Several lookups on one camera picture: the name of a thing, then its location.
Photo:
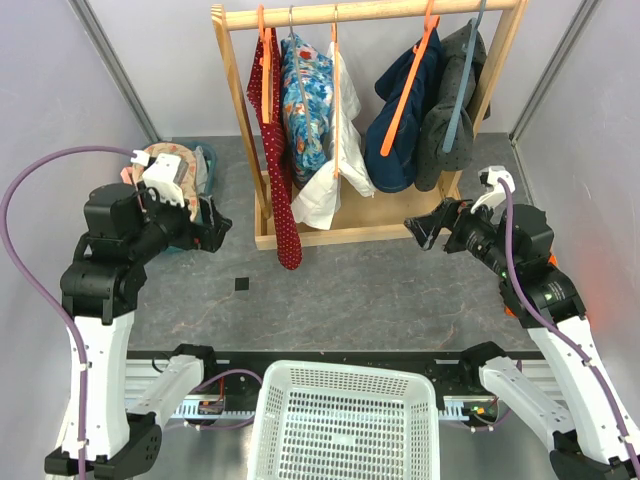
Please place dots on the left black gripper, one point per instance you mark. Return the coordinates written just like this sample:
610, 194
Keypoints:
209, 234

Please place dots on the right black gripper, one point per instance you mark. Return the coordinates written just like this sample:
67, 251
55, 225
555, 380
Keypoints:
426, 228

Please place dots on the red polka dot skirt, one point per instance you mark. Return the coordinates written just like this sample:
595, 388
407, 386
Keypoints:
289, 250

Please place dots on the orange plastic hanger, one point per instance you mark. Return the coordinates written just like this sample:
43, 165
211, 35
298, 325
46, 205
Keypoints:
267, 68

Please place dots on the white plastic basket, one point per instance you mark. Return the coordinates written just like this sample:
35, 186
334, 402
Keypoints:
318, 420

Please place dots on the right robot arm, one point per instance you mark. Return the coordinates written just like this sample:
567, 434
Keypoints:
588, 434

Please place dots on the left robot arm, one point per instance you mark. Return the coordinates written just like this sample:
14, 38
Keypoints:
127, 227

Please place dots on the blue grey hanger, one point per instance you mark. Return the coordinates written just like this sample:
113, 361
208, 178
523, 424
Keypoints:
450, 134

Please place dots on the orange hanger with white shirt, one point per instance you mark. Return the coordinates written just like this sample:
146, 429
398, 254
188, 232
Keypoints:
337, 95

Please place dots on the grey metal hanger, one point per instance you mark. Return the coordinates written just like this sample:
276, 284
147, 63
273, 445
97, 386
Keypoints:
295, 56

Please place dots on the dark blue denim garment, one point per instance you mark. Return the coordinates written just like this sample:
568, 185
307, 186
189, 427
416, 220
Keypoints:
397, 170

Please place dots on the grey dotted garment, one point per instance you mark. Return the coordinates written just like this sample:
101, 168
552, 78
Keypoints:
431, 160

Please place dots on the teal plastic tray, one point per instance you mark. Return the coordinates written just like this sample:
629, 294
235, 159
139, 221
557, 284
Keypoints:
207, 165

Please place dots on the floral oven mitt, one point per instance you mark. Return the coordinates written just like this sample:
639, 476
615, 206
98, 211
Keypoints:
132, 174

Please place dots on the white shirt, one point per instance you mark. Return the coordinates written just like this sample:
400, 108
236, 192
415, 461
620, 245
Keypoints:
318, 201

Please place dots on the orange cloth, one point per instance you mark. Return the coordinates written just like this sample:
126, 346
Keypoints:
507, 311

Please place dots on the blue floral garment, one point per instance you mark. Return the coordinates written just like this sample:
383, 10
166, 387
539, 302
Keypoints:
307, 91

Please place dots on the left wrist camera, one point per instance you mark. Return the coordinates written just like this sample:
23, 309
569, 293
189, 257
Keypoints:
165, 176

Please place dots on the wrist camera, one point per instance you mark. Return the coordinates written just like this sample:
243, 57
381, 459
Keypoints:
496, 180
165, 176

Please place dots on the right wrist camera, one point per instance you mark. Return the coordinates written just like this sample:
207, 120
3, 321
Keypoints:
496, 180

